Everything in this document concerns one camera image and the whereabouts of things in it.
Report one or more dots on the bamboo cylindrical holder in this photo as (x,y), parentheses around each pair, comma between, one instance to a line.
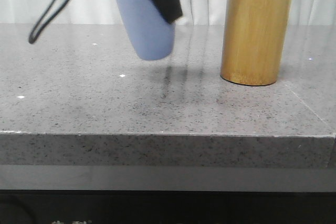
(254,35)

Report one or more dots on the blue plastic cup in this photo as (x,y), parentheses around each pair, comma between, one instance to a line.
(150,35)

